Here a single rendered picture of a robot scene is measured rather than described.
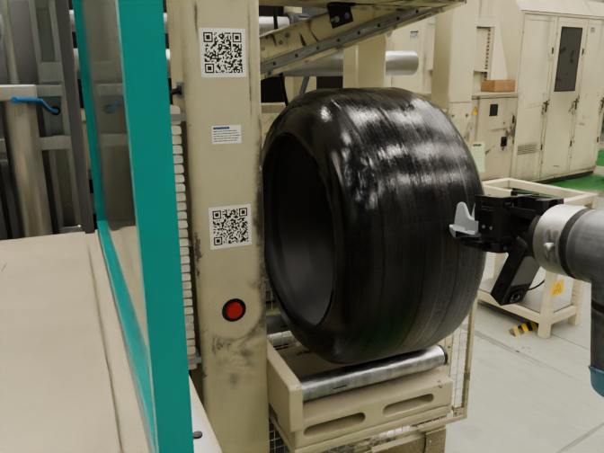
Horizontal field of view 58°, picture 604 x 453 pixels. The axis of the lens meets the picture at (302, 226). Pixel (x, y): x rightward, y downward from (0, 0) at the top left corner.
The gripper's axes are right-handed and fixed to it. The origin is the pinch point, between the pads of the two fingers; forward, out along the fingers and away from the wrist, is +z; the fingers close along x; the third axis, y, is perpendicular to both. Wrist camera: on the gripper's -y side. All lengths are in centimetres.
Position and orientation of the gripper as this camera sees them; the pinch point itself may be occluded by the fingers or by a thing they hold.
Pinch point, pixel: (457, 231)
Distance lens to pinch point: 94.2
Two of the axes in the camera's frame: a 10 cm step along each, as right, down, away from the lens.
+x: -9.2, 1.1, -3.7
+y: -0.5, -9.8, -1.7
